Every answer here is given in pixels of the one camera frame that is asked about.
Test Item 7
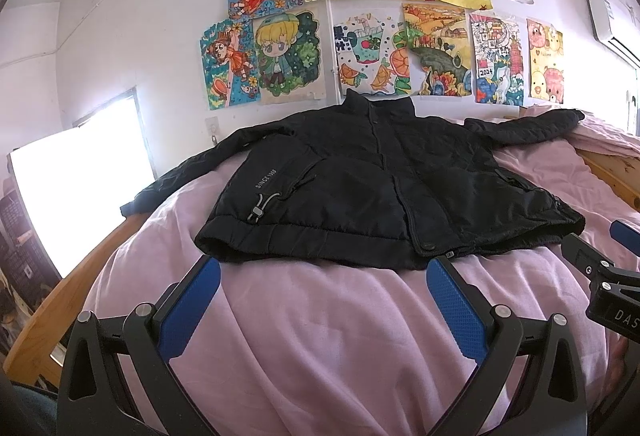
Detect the black puffer jacket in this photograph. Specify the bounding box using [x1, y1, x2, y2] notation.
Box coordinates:
[122, 92, 586, 271]

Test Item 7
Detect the pink bed sheet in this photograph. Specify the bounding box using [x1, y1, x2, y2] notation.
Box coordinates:
[86, 111, 639, 435]

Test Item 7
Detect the bright window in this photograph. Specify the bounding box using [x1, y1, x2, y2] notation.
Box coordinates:
[9, 89, 155, 277]

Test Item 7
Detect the pink pig drawing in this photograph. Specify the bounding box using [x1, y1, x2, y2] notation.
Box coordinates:
[526, 19, 565, 104]

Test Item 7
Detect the white air conditioner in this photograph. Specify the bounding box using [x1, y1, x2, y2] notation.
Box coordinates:
[587, 0, 640, 69]

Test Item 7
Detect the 2024 new year drawing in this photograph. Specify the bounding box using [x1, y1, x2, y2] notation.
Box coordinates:
[470, 12, 525, 106]

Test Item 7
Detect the yellow landscape drawing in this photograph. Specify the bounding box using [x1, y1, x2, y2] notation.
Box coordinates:
[401, 3, 472, 97]

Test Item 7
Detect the flying girl drawing lower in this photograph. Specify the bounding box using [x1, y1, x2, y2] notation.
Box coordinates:
[200, 19, 260, 110]

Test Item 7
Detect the blond boy drawing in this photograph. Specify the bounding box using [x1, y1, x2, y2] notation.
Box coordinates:
[254, 6, 326, 105]

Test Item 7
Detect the orange fruit drawing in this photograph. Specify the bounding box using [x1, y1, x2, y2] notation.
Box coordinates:
[333, 12, 412, 96]

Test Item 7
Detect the white wall switch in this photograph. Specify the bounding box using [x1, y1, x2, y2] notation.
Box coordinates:
[205, 117, 220, 146]

